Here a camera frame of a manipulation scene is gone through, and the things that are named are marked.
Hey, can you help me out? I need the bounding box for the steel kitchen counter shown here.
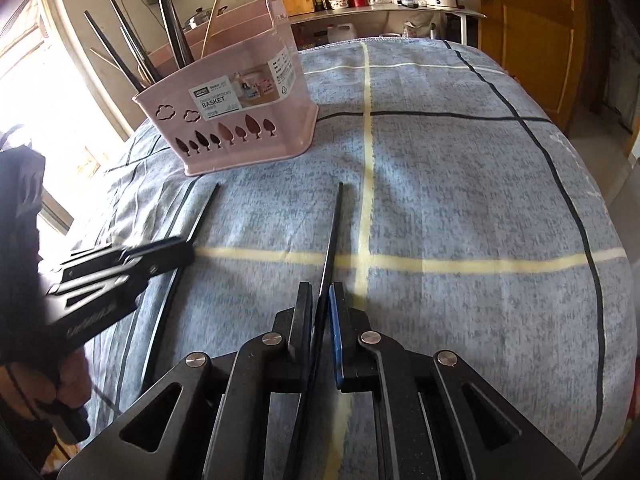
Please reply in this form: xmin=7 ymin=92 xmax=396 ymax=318
xmin=287 ymin=2 xmax=486 ymax=50

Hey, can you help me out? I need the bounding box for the black chopstick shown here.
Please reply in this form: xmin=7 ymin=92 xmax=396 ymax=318
xmin=119 ymin=26 xmax=162 ymax=82
xmin=108 ymin=0 xmax=154 ymax=82
xmin=83 ymin=9 xmax=147 ymax=92
xmin=151 ymin=0 xmax=188 ymax=67
xmin=159 ymin=0 xmax=195 ymax=66
xmin=140 ymin=182 xmax=221 ymax=393
xmin=292 ymin=181 xmax=346 ymax=480

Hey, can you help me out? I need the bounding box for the wooden chopstick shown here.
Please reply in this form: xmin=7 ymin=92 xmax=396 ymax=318
xmin=201 ymin=0 xmax=227 ymax=59
xmin=89 ymin=48 xmax=123 ymax=75

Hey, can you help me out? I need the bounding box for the steel steamer pot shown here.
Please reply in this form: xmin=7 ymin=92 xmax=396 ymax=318
xmin=182 ymin=6 xmax=229 ymax=31

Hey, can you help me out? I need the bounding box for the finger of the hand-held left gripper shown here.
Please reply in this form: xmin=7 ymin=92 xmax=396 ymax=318
xmin=60 ymin=236 xmax=196 ymax=283
xmin=46 ymin=265 xmax=153 ymax=313

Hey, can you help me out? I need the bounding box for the wooden door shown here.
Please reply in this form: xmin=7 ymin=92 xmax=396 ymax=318
xmin=472 ymin=0 xmax=589 ymax=137

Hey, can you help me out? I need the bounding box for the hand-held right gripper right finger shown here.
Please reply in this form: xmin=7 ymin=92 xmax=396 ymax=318
xmin=327 ymin=281 xmax=583 ymax=480

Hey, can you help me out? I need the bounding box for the white plastic bag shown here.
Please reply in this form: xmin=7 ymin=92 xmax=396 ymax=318
xmin=402 ymin=20 xmax=436 ymax=40

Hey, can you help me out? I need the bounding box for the person's left hand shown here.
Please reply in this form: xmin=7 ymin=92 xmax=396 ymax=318
xmin=0 ymin=346 xmax=93 ymax=413

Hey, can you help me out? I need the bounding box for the window frame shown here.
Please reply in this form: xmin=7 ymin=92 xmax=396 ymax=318
xmin=0 ymin=0 xmax=132 ymax=247

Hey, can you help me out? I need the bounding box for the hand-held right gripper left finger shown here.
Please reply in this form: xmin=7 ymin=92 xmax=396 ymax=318
xmin=57 ymin=282 xmax=316 ymax=480

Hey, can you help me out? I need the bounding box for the blue plaid tablecloth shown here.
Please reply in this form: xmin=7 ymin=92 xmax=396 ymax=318
xmin=65 ymin=35 xmax=632 ymax=480

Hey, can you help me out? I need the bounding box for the pink plastic utensil basket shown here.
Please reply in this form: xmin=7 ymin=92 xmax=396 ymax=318
xmin=131 ymin=0 xmax=319 ymax=177

